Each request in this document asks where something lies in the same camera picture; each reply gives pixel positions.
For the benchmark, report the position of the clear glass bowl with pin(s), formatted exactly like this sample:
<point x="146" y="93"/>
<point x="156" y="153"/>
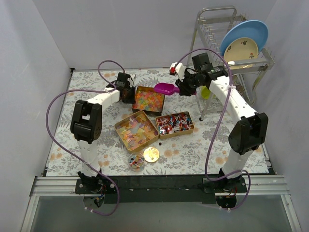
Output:
<point x="136" y="162"/>

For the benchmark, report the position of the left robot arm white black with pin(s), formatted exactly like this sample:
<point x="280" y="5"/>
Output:
<point x="86" y="126"/>

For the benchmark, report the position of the gold round tin lid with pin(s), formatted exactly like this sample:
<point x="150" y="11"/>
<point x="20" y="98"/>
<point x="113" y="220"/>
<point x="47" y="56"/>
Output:
<point x="151" y="154"/>

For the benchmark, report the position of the floral tablecloth mat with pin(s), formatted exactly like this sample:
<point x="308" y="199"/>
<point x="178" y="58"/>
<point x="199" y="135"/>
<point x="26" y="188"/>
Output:
<point x="203" y="151"/>

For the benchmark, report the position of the tin of star candies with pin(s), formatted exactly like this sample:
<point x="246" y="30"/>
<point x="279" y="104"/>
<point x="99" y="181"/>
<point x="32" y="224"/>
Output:
<point x="149" y="101"/>

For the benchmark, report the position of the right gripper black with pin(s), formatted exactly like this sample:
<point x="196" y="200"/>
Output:
<point x="182" y="87"/>

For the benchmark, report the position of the metal dish rack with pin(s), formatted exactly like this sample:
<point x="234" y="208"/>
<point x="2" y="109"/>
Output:
<point x="211" y="25"/>

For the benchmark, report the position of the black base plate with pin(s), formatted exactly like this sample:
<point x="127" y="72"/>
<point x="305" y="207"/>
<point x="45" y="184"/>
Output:
<point x="158" y="188"/>

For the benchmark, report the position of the tin of jelly candies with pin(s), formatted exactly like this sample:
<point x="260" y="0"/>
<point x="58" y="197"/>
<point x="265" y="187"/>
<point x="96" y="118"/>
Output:
<point x="136" y="132"/>

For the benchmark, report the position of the tin of lollipops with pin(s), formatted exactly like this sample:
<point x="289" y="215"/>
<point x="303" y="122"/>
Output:
<point x="174" y="125"/>

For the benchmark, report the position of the blue plate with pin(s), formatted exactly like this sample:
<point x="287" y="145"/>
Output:
<point x="254" y="29"/>

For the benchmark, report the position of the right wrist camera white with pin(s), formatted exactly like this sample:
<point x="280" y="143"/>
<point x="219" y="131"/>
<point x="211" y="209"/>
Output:
<point x="177" y="69"/>

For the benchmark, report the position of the magenta plastic scoop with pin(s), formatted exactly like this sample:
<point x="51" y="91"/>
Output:
<point x="166" y="89"/>

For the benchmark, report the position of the cream plate with flowers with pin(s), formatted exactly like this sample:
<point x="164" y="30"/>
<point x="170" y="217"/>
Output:
<point x="241" y="49"/>

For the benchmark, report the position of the lime green bowl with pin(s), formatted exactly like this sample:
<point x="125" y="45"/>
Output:
<point x="205" y="92"/>

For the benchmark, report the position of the patterned dark bowl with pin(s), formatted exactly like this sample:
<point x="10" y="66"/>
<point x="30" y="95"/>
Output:
<point x="240" y="89"/>

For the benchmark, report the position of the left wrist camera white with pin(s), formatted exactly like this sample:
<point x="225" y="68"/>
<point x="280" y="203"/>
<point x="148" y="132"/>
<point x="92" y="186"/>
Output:
<point x="131" y="80"/>

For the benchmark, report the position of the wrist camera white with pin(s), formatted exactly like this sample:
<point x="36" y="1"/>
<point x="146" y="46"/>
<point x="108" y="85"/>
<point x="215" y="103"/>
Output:
<point x="131" y="80"/>
<point x="177" y="69"/>

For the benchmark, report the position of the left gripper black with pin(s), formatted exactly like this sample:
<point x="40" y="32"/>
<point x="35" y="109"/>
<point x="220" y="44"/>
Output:
<point x="129" y="95"/>

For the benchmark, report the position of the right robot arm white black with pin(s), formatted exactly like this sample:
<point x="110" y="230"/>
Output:
<point x="250" y="127"/>

